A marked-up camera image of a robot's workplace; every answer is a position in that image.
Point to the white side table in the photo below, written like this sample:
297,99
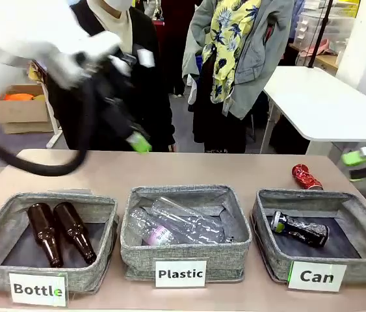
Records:
316,100

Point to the wooden desk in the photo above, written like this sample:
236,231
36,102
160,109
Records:
327,61

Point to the white Bottle label sign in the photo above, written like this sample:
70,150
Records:
38,289

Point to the cardboard box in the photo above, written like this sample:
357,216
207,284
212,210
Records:
20,113

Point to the person in black cardigan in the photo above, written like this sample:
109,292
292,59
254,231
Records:
151,97

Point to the white Plastic label sign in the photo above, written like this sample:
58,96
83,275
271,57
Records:
181,273

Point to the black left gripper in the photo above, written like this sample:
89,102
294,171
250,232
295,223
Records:
117,104

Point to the black stand pole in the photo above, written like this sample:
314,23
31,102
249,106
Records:
320,32

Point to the pink cloth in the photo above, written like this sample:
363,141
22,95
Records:
319,48

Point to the person in grey jacket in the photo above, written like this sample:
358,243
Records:
254,48

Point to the orange item in box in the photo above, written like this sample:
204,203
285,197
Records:
17,97

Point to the brown glass bottle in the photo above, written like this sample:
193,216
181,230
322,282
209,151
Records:
73,227
44,230

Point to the crushed red can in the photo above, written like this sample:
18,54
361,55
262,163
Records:
306,177

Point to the white table with leg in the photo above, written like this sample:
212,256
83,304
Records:
52,123

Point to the large clear plastic bottle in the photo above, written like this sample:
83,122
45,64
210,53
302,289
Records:
195,224

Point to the grey fabric basket labelled Plastic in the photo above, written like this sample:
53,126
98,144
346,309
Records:
186,256

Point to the white Can label sign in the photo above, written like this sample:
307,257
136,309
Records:
316,277

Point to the clear plastic storage boxes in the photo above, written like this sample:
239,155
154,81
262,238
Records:
335,22

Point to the black soda can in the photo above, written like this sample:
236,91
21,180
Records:
299,227

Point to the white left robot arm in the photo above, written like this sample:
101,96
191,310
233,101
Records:
13,55

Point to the grey fabric basket labelled Bottle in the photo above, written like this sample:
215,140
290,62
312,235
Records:
101,234

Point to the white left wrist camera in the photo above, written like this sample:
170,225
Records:
146,58

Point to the grey fabric basket labelled Can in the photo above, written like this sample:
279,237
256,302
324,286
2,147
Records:
364,266

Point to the small pink-labelled plastic bottle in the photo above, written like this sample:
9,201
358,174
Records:
156,234

